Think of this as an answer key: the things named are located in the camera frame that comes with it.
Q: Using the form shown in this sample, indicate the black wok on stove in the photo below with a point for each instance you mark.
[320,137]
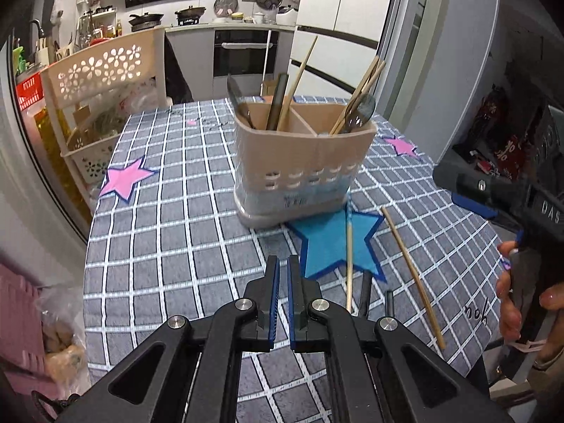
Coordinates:
[148,20]

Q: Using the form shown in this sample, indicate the plastic bag of food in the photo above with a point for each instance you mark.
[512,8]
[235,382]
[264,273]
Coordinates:
[61,311]

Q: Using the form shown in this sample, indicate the pink plastic stool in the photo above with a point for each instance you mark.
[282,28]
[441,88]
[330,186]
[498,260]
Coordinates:
[21,327]

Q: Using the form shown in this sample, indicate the chopstick in middle slot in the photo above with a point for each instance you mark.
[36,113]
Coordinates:
[290,96]

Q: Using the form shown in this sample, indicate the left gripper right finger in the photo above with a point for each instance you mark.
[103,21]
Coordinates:
[306,333]

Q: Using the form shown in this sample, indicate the right hand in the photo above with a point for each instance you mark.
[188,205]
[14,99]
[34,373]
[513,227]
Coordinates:
[513,308]

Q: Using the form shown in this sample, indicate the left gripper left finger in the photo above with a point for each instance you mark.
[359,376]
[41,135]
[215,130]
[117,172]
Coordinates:
[259,328]

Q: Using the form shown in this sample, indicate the chopsticks in right slot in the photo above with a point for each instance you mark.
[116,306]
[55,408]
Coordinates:
[368,80]

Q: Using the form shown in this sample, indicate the grey checked tablecloth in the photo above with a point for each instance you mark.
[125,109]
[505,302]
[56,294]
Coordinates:
[179,248]

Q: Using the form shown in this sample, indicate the blue star sticker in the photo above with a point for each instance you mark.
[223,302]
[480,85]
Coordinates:
[324,243]

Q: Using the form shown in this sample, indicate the beige utensil holder caddy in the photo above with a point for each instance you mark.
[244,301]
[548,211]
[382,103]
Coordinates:
[299,171]

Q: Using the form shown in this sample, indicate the white refrigerator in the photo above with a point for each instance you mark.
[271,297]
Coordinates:
[338,39]

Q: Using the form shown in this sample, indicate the dark knife in holder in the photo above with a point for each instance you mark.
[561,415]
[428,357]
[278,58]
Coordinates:
[238,102]

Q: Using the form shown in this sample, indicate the built-in black oven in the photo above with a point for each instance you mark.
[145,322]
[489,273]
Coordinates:
[244,52]

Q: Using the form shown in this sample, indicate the pink star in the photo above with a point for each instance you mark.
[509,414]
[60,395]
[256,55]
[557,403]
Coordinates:
[122,181]
[402,147]

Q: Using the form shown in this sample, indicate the beige flower storage rack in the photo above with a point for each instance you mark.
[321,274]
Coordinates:
[89,96]

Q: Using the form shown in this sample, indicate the blue-tipped wooden chopstick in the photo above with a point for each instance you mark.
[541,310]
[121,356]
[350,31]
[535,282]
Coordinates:
[349,255]

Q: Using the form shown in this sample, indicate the pink star right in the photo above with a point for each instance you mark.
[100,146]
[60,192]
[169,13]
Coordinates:
[402,147]

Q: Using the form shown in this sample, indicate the pink star left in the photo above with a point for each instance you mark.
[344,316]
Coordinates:
[122,181]

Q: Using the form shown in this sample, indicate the dark flat utensil handle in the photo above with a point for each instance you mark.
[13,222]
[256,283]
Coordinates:
[277,102]

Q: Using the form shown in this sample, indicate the plain wooden chopstick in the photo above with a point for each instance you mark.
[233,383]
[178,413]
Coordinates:
[417,280]

